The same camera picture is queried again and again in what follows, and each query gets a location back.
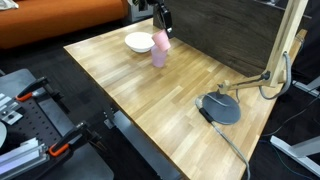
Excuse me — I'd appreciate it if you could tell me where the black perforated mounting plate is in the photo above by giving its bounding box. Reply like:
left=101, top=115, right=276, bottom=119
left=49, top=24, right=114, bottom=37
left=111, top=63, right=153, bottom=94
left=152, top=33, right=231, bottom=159
left=0, top=99, right=61, bottom=154

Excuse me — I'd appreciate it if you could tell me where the black orange clamp lower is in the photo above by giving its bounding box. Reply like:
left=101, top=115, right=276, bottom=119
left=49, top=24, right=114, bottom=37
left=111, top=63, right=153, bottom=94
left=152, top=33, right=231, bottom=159
left=48, top=122, right=88, bottom=157

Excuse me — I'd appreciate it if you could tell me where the aluminium extrusion rail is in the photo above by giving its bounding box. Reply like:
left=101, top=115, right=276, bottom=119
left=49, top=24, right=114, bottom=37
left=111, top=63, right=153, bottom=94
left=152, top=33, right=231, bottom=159
left=0, top=138, right=49, bottom=180

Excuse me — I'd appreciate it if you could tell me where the white table leg frame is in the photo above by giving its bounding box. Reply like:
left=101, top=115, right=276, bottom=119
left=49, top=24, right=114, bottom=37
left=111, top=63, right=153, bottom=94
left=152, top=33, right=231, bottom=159
left=270, top=136, right=320, bottom=177

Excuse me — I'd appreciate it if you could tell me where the purple translucent cup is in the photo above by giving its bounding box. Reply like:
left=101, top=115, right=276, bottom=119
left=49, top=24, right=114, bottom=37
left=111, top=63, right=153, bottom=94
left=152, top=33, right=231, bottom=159
left=151, top=45, right=167, bottom=68

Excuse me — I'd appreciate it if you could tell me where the orange sofa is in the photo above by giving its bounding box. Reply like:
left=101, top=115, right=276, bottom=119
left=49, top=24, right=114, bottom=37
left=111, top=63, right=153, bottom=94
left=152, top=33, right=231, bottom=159
left=0, top=0, right=128, bottom=50

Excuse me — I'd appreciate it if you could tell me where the grey lamp cable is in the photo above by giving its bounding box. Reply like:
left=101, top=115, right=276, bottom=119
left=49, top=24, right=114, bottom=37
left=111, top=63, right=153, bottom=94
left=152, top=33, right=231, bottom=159
left=195, top=96, right=252, bottom=180

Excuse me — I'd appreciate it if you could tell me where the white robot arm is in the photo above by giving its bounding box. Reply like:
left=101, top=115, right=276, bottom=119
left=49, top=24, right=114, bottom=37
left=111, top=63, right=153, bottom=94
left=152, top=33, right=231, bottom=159
left=127, top=0, right=174, bottom=39

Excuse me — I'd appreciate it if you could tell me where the black orange clamp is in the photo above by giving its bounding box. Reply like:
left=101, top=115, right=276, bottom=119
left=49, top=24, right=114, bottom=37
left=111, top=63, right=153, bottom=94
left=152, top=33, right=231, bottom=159
left=15, top=77, right=48, bottom=102
left=48, top=122, right=88, bottom=157

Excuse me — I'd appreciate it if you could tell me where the dark wooden board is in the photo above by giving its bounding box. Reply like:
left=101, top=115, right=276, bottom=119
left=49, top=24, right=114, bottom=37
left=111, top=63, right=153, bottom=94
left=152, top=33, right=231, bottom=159
left=164, top=0, right=284, bottom=76

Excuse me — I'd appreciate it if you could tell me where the white bowl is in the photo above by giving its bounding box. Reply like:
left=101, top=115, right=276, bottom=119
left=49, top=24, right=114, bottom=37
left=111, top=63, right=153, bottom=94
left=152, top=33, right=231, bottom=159
left=125, top=32, right=155, bottom=53

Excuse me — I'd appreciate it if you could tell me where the pink mug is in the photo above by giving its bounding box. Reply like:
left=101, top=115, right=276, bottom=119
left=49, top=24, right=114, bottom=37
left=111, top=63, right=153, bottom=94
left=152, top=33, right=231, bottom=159
left=152, top=30, right=171, bottom=51

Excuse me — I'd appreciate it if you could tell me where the wooden desk lamp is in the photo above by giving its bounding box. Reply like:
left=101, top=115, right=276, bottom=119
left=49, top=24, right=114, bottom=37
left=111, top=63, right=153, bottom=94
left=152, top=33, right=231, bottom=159
left=199, top=0, right=309, bottom=125

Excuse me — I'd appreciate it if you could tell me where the black orange clamp upper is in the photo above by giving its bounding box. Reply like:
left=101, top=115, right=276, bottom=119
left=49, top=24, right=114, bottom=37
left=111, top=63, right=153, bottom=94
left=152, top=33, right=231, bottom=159
left=15, top=77, right=48, bottom=102

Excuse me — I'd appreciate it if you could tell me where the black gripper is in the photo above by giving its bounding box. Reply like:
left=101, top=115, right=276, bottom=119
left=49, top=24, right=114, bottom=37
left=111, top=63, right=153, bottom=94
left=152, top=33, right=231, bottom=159
left=155, top=2, right=174, bottom=38

